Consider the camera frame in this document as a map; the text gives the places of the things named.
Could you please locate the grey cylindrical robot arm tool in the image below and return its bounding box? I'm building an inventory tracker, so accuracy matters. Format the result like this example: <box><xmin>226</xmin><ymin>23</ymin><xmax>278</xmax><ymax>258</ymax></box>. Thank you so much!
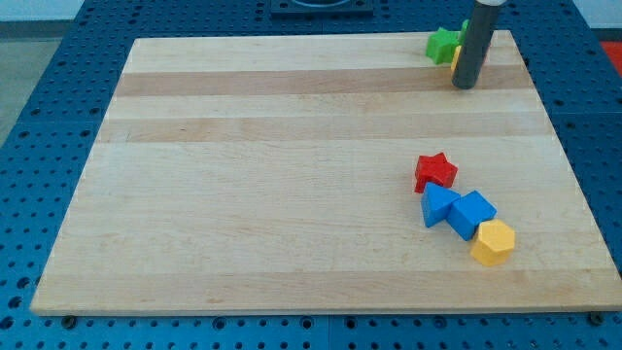
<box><xmin>452</xmin><ymin>0</ymin><xmax>505</xmax><ymax>89</ymax></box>

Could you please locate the green star block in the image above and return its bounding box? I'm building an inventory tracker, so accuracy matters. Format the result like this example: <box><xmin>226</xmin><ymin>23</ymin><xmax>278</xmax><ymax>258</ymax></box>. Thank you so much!
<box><xmin>426</xmin><ymin>27</ymin><xmax>460</xmax><ymax>65</ymax></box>

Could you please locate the wooden board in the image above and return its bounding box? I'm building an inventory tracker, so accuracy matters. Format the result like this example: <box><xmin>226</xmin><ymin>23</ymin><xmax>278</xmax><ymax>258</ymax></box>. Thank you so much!
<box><xmin>31</xmin><ymin>30</ymin><xmax>621</xmax><ymax>316</ymax></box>

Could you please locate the red star block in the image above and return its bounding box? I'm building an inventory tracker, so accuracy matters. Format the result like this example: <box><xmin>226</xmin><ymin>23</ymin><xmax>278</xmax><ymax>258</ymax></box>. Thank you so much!
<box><xmin>413</xmin><ymin>153</ymin><xmax>459</xmax><ymax>193</ymax></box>

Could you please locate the blue triangle block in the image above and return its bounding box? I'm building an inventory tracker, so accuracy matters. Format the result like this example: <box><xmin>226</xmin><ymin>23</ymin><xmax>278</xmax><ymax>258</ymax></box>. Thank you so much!
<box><xmin>421</xmin><ymin>182</ymin><xmax>461</xmax><ymax>228</ymax></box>

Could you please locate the yellow hexagon block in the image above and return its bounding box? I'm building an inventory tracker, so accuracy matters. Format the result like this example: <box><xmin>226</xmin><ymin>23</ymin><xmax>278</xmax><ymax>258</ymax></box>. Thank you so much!
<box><xmin>469</xmin><ymin>219</ymin><xmax>516</xmax><ymax>266</ymax></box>

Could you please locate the yellow block behind tool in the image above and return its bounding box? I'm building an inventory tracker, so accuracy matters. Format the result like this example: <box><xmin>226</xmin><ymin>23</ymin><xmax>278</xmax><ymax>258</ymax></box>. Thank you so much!
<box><xmin>450</xmin><ymin>45</ymin><xmax>462</xmax><ymax>74</ymax></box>

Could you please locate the blue cube block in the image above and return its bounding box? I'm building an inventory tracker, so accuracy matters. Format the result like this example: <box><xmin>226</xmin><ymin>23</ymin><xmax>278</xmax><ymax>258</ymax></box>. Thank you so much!
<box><xmin>446</xmin><ymin>191</ymin><xmax>497</xmax><ymax>241</ymax></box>

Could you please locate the green block behind tool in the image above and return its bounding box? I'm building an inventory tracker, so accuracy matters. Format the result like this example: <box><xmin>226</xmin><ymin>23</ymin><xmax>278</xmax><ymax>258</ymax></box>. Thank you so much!
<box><xmin>458</xmin><ymin>19</ymin><xmax>469</xmax><ymax>46</ymax></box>

